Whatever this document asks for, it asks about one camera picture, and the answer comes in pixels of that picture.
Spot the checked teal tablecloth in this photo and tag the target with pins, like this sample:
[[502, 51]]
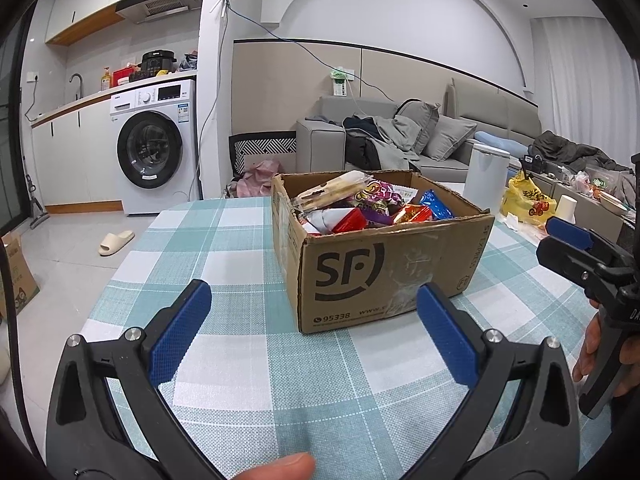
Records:
[[225, 270]]

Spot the grey pillow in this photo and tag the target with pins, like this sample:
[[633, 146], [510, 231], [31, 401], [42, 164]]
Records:
[[417, 122], [450, 137]]

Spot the blue cookie packet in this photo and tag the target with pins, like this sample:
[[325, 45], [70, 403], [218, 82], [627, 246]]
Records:
[[436, 205]]

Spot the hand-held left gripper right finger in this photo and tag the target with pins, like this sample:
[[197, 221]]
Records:
[[445, 332]]

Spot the grey jacket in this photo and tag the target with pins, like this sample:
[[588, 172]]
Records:
[[395, 140]]

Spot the curved kitchen faucet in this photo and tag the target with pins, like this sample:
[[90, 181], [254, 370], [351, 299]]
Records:
[[80, 85]]

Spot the yellow plastic bag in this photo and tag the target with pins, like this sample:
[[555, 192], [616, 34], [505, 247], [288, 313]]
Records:
[[527, 200]]

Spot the yellow bottle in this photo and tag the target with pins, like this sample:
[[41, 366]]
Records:
[[105, 80]]

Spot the white and red snack packet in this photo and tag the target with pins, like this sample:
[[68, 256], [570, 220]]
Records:
[[350, 220]]

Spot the white trash bin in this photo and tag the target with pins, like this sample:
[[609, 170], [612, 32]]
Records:
[[485, 180]]

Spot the pink cloth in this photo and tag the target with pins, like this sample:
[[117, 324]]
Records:
[[257, 180]]

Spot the white kitchen base cabinet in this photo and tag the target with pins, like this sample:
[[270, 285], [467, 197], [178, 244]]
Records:
[[75, 155]]

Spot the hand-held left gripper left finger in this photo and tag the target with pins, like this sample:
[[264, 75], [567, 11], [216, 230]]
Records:
[[180, 327]]

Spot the black patterned basket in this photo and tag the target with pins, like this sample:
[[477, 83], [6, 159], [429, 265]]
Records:
[[262, 147]]

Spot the green and white wall device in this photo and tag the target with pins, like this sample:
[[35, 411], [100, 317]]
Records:
[[341, 85]]

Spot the white wall cabinet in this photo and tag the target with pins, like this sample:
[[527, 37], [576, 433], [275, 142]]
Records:
[[85, 5]]

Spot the dark clothing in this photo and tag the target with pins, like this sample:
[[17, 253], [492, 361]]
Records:
[[360, 150]]

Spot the purple cartoon snack packet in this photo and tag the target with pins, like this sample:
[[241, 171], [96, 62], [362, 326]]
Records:
[[380, 192]]

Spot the red chocolate pie packet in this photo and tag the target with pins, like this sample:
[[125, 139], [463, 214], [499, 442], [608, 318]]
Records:
[[412, 214]]

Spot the red box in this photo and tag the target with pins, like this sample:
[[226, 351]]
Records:
[[124, 77]]

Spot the grey sofa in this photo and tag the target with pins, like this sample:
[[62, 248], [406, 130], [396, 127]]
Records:
[[320, 145]]

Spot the printed cardboard box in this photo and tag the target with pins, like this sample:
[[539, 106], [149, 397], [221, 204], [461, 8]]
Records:
[[17, 280]]

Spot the dark coat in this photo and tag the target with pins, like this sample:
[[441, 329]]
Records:
[[570, 150]]

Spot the white paper cup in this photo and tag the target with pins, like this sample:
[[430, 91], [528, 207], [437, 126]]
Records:
[[566, 208]]

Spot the white curtain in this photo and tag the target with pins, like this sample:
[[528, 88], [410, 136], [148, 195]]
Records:
[[580, 80]]

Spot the grey side table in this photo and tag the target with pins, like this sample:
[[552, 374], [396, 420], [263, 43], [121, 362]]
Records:
[[607, 227]]

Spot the black pressure cooker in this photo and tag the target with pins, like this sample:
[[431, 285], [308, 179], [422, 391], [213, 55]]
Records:
[[159, 64]]

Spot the person's left hand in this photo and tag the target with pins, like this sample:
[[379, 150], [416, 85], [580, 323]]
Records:
[[285, 469]]

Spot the person's right hand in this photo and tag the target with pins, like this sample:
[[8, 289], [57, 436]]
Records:
[[589, 347]]

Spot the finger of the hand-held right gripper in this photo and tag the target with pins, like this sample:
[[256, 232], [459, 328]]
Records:
[[570, 232], [570, 265]]

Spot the grey floor mop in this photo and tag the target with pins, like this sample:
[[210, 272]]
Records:
[[36, 210]]

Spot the steel range hood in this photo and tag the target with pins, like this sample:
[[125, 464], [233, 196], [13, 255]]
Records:
[[165, 5]]

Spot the white washing machine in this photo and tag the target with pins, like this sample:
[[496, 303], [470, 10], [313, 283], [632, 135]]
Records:
[[155, 155]]

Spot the beige slipper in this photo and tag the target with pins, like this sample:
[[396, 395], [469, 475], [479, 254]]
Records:
[[116, 243]]

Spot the brown cardboard box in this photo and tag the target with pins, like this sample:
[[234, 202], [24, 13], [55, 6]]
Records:
[[400, 270]]

